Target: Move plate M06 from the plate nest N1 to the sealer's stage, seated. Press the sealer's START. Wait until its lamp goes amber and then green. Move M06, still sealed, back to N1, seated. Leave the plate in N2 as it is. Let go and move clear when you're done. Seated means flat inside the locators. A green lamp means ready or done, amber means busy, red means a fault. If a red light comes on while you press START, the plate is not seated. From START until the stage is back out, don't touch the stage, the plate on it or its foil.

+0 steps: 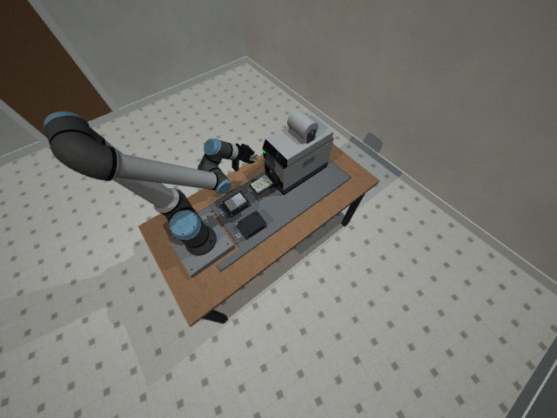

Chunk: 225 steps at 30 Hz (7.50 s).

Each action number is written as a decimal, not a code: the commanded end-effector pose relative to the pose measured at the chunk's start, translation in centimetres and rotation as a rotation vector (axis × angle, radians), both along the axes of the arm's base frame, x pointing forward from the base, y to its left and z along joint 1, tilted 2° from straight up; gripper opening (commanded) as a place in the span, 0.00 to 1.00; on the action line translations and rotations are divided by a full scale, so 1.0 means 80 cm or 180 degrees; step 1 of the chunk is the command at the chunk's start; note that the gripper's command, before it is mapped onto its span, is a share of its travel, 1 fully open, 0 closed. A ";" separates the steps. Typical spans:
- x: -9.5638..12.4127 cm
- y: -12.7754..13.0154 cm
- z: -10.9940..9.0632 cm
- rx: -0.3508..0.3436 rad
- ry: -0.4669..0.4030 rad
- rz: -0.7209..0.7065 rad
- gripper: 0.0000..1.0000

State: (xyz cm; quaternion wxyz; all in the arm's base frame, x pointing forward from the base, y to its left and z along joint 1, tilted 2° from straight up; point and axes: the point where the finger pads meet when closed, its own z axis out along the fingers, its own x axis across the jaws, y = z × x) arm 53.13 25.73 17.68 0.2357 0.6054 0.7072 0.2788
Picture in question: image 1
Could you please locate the grey cylinder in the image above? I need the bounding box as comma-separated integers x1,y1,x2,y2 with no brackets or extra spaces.
287,110,319,141

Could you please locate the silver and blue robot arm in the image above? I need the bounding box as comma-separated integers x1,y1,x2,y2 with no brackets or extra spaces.
44,111,239,256

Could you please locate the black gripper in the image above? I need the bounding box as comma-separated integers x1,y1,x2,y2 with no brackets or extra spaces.
236,143,258,164

